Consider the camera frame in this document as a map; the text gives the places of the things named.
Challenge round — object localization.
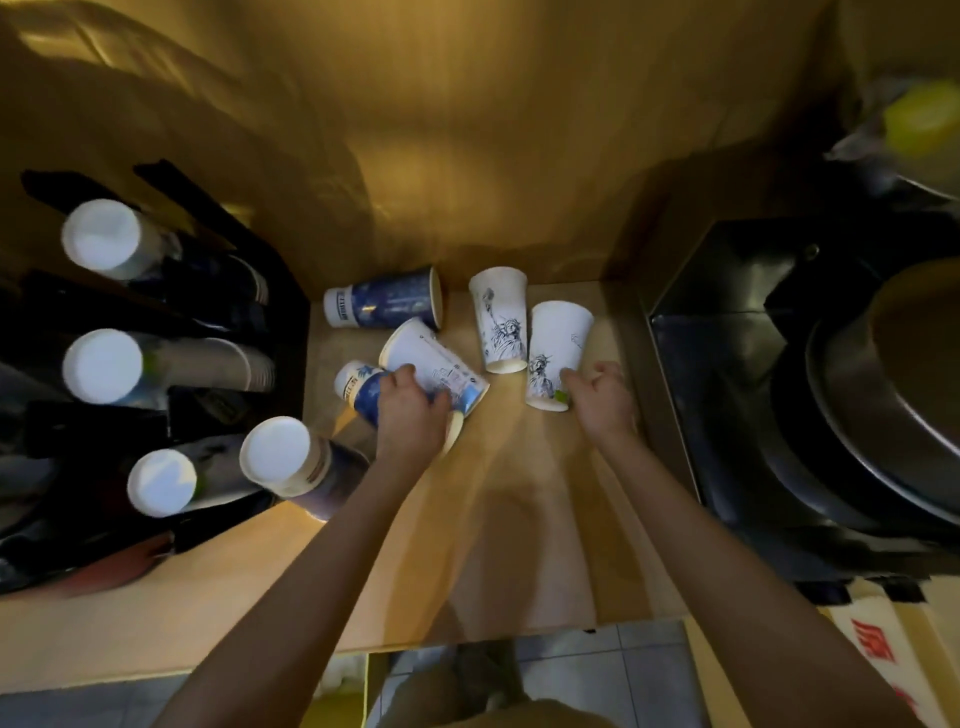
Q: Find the stack of green-print paper cups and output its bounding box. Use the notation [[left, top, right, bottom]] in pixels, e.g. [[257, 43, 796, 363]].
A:
[[61, 328, 277, 410]]

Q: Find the stack of blue paper cups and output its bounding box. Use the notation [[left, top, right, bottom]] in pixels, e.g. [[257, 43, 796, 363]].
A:
[[59, 198, 270, 305]]

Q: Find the black stove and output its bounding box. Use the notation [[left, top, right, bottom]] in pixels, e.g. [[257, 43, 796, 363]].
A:
[[648, 213, 960, 583]]

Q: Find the upside-down cup stack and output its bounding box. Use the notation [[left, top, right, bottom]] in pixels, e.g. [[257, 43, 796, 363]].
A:
[[238, 416, 371, 523]]

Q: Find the plastic bag with yellow item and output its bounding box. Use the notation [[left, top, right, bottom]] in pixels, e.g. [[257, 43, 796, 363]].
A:
[[824, 78, 960, 198]]

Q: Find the white statue-print paper cup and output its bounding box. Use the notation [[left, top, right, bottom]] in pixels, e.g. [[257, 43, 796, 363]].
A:
[[524, 299, 595, 412], [468, 266, 530, 375]]

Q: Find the stack of white paper cups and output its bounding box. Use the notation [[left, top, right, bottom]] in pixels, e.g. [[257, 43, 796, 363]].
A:
[[125, 434, 264, 519]]

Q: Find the red plastic base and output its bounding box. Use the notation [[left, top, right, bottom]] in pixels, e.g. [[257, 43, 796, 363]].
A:
[[67, 530, 178, 595]]

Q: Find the white cloud-print paper cup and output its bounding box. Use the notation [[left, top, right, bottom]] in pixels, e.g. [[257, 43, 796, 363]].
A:
[[377, 317, 491, 418]]

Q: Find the person's left hand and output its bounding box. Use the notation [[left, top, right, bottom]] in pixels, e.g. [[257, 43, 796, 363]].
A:
[[373, 363, 455, 481]]

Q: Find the steel pan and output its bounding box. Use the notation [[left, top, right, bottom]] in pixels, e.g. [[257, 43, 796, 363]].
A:
[[806, 258, 960, 526]]

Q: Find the blue paper cup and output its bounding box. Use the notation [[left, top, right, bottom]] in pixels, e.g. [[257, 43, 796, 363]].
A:
[[333, 359, 466, 459], [322, 266, 444, 331]]

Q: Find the person's right hand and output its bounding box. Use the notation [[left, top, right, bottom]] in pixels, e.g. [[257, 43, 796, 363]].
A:
[[558, 359, 640, 453]]

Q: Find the yellow-green bin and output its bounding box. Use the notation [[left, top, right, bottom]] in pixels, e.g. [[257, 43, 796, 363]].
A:
[[299, 652, 370, 728]]

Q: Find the person's right forearm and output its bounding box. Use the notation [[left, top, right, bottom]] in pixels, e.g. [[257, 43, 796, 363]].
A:
[[592, 431, 925, 728]]

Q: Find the cardboard box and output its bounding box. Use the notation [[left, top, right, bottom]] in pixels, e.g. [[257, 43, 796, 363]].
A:
[[686, 577, 960, 728]]

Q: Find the person's left forearm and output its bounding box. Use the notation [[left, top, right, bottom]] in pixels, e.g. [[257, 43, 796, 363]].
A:
[[153, 449, 430, 728]]

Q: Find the black cup dispenser rack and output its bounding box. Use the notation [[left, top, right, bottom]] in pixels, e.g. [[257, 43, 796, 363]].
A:
[[18, 157, 313, 556]]

